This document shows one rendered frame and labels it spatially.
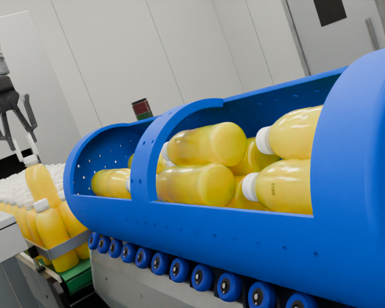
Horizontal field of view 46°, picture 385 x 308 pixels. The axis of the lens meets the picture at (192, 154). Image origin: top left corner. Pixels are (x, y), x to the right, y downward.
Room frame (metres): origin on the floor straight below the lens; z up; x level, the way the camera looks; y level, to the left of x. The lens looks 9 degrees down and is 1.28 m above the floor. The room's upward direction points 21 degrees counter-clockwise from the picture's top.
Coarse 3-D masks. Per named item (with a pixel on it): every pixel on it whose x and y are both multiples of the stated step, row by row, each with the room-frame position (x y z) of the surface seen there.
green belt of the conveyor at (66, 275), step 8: (80, 264) 1.21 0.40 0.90; (88, 264) 1.20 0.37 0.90; (56, 272) 1.22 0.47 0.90; (64, 272) 1.20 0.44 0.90; (72, 272) 1.18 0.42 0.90; (80, 272) 1.18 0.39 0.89; (88, 272) 1.18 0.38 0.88; (64, 280) 1.16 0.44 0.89; (72, 280) 1.16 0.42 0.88; (80, 280) 1.17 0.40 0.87; (88, 280) 1.18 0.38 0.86; (64, 288) 1.22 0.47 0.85; (72, 288) 1.15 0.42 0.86; (80, 288) 1.17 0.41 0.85
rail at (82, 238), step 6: (78, 234) 1.22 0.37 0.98; (84, 234) 1.22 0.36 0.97; (90, 234) 1.23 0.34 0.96; (66, 240) 1.20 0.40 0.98; (72, 240) 1.20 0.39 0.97; (78, 240) 1.21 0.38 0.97; (84, 240) 1.22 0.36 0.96; (54, 246) 1.18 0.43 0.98; (60, 246) 1.19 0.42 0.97; (66, 246) 1.19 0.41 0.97; (72, 246) 1.20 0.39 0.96; (54, 252) 1.18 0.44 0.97; (60, 252) 1.18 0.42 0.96; (66, 252) 1.19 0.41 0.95; (54, 258) 1.17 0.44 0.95
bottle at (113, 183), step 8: (96, 176) 1.06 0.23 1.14; (104, 176) 1.01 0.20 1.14; (112, 176) 0.97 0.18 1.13; (120, 176) 0.95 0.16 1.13; (128, 176) 0.94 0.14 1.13; (96, 184) 1.04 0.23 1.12; (104, 184) 0.99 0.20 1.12; (112, 184) 0.95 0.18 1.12; (120, 184) 0.94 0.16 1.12; (96, 192) 1.05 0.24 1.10; (104, 192) 1.00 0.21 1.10; (112, 192) 0.96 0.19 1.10; (120, 192) 0.94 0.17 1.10; (128, 192) 0.94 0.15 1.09
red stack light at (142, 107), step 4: (136, 104) 1.69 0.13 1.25; (140, 104) 1.69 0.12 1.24; (144, 104) 1.69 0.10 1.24; (148, 104) 1.71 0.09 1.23; (136, 108) 1.69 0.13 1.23; (140, 108) 1.69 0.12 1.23; (144, 108) 1.69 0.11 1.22; (148, 108) 1.70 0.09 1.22; (136, 112) 1.70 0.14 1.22; (140, 112) 1.69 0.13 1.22
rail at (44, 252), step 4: (28, 240) 1.37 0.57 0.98; (28, 244) 1.38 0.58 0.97; (36, 244) 1.28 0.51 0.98; (36, 248) 1.28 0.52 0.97; (40, 248) 1.22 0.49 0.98; (44, 248) 1.21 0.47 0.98; (40, 252) 1.25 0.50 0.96; (44, 252) 1.20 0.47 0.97; (48, 252) 1.18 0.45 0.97; (44, 256) 1.22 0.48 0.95; (48, 256) 1.17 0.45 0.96
